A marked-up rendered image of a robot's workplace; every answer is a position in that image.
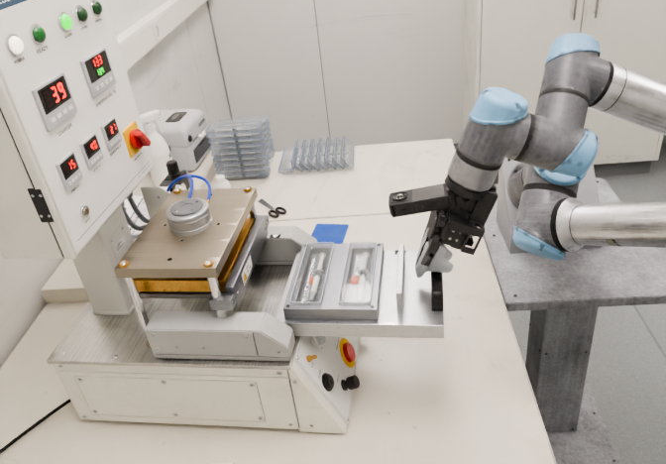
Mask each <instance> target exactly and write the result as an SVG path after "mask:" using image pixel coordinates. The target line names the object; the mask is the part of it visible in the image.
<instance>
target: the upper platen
mask: <svg viewBox="0 0 666 464"><path fill-rule="evenodd" d="M254 223H255V218H247V219H246V221H245V223H244V225H243V227H242V229H241V231H240V233H239V236H238V238H237V240H236V242H235V244H234V246H233V248H232V250H231V252H230V254H229V256H228V258H227V260H226V262H225V264H224V266H223V268H222V270H221V272H220V275H219V277H218V278H217V280H218V283H219V287H220V290H221V292H226V291H225V286H226V284H227V282H228V279H229V277H230V275H231V273H232V271H233V269H234V266H235V264H236V262H237V260H238V258H239V256H240V253H241V251H242V249H243V247H244V245H245V242H246V240H247V238H248V236H249V234H250V232H251V229H252V227H253V225H254ZM135 282H136V284H137V287H138V290H139V292H140V295H141V298H210V297H211V290H210V286H209V283H208V280H207V278H135Z"/></svg>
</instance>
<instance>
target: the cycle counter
mask: <svg viewBox="0 0 666 464"><path fill-rule="evenodd" d="M42 94H43V96H44V99H45V102H46V104H47V107H48V109H49V111H50V110H51V109H52V108H54V107H55V106H57V105H58V104H60V103H61V102H63V101H64V100H65V99H66V98H68V97H67V94H66V91H65V88H64V86H63V83H62V80H59V81H58V82H56V83H54V84H53V85H51V86H49V87H48V88H46V89H45V90H43V91H42Z"/></svg>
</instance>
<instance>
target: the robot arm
mask: <svg viewBox="0 0 666 464"><path fill-rule="evenodd" d="M600 54H601V52H600V44H599V42H598V41H596V40H595V38H594V37H592V36H590V35H587V34H582V33H570V34H565V35H563V36H560V37H559V38H557V39H556V40H555V41H554V42H553V43H552V45H551V48H550V50H549V53H548V57H547V60H546V63H545V64H544V66H545V69H544V74H543V79H542V83H541V88H540V93H539V96H538V100H537V105H536V109H535V114H531V113H528V112H527V109H528V102H527V100H526V99H525V98H524V97H522V96H521V95H519V94H517V93H514V92H512V91H510V90H508V89H505V88H500V87H488V88H486V89H484V90H483V91H482V92H481V94H480V96H479V98H478V99H477V102H476V104H475V106H474V108H473V110H472V111H471V112H470V115H469V117H470V118H469V120H468V123H467V125H466V127H465V130H464V132H463V135H462V137H461V140H460V142H459V145H458V147H457V150H456V152H455V154H454V156H453V159H452V161H451V164H450V166H449V169H448V173H447V176H446V178H445V183H441V184H436V185H430V186H425V187H420V188H415V189H409V190H403V191H398V192H392V193H391V194H390V195H389V197H388V208H389V212H390V215H391V216H392V217H398V216H404V215H410V214H416V213H422V212H428V211H431V212H430V215H429V219H428V223H427V225H426V228H425V231H424V234H423V238H422V241H421V245H420V248H419V251H418V255H417V259H416V263H415V271H416V275H417V277H418V278H421V277H422V276H423V275H424V273H426V272H439V273H449V272H451V271H452V270H453V264H452V263H450V262H449V260H450V259H451V258H452V252H451V251H450V250H448V249H447V247H446V246H445V244H446V245H449V246H451V247H452V248H455V249H459V250H461V252H463V253H467V254H470V255H474V254H475V252H476V250H477V248H478V246H479V243H480V241H481V239H482V237H483V235H484V233H485V224H486V221H487V219H488V217H489V215H490V213H491V211H492V209H493V207H494V205H495V203H496V201H497V199H498V197H499V196H498V194H497V187H496V186H495V185H493V183H494V181H495V179H496V177H497V175H498V173H499V170H500V167H501V165H502V163H503V161H504V159H505V158H507V159H510V160H514V161H517V162H519V164H517V165H516V166H515V167H514V169H513V170H512V171H511V173H510V174H509V176H508V179H507V184H506V189H507V194H508V197H509V199H510V201H511V202H512V203H513V205H514V206H515V207H516V208H517V209H518V211H517V215H516V220H515V224H514V225H513V228H514V229H513V235H512V242H513V244H514V245H515V246H516V247H518V248H520V249H522V250H524V251H526V252H529V253H531V254H534V255H537V256H540V257H544V258H548V259H552V260H563V259H564V257H565V256H566V254H565V252H576V251H579V250H580V249H581V248H582V247H583V246H584V245H593V246H620V247H649V248H666V202H641V203H607V204H583V202H582V201H581V200H579V199H578V198H577V194H578V189H579V184H580V181H581V180H582V179H583V178H584V177H585V175H586V173H587V170H588V169H589V168H590V166H591V165H592V163H593V161H594V159H595V157H596V155H597V151H598V147H599V143H598V136H597V135H596V134H595V133H594V132H591V131H589V129H584V126H585V121H586V116H587V111H588V107H590V108H593V109H595V110H598V111H601V112H604V113H606V114H609V115H611V116H614V117H616V118H619V119H622V120H625V121H627V122H630V123H633V124H635V125H638V126H641V127H644V128H646V129H649V130H652V131H655V132H657V133H660V134H663V135H666V82H663V81H661V80H658V79H655V78H653V77H650V76H647V75H645V74H642V73H640V72H637V71H634V70H632V69H629V68H626V67H624V66H621V65H618V64H616V63H613V62H610V61H607V60H605V59H602V58H600ZM477 227H480V228H477ZM473 236H474V237H475V236H477V237H479V239H478V242H477V244H476V246H475V248H474V249H473V248H470V247H466V245H467V246H471V247H472V246H473V244H474V240H473V238H472V237H473Z"/></svg>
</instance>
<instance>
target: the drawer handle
mask: <svg viewBox="0 0 666 464"><path fill-rule="evenodd" d="M431 306H432V311H443V279H442V273H439V272H431Z"/></svg>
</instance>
